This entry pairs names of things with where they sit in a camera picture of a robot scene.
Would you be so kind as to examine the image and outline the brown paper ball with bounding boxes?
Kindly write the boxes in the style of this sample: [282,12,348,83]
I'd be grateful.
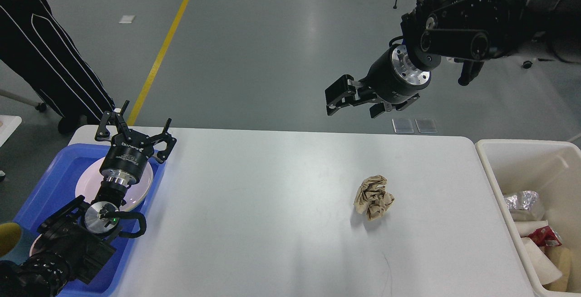
[353,175,395,221]

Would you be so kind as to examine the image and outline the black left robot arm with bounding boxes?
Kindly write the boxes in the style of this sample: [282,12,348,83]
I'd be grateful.
[1,102,177,297]

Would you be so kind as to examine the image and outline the right floor plate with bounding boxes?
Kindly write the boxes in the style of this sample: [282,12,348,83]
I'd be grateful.
[415,119,438,134]

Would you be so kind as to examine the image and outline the white paper cup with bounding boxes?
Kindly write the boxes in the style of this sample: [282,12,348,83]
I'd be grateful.
[521,237,563,285]
[514,220,549,238]

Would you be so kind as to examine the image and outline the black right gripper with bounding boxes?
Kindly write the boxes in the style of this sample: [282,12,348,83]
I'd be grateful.
[325,44,432,119]

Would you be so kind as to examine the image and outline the red foil wrapper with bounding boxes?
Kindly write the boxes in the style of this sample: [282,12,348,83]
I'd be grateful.
[526,225,562,247]

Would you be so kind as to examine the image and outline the white plastic bin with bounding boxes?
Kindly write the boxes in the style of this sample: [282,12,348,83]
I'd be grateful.
[475,139,581,297]

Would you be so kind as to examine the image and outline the large brown paper bag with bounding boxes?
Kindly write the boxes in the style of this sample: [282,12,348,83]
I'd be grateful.
[543,246,572,292]

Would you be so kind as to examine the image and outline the white side table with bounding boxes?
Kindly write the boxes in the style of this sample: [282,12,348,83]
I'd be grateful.
[0,115,22,147]

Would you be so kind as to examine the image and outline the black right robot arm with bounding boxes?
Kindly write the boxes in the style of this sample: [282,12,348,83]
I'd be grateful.
[325,0,581,118]

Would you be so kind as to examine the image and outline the person in black tracksuit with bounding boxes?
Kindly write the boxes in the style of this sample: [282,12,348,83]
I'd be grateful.
[0,0,115,135]

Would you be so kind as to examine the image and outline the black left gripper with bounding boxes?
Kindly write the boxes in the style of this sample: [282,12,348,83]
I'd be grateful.
[94,100,177,185]

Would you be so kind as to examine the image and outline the pink plate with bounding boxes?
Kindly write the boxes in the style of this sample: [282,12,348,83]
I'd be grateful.
[75,158,154,211]

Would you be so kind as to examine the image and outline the floor plate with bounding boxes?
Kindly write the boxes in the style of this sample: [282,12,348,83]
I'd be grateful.
[415,119,438,134]
[392,118,415,135]

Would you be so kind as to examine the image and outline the left floor plate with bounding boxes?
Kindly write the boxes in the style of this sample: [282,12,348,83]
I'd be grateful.
[392,118,415,135]

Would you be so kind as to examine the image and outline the white office chair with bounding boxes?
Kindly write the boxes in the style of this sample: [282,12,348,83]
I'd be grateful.
[446,0,580,69]

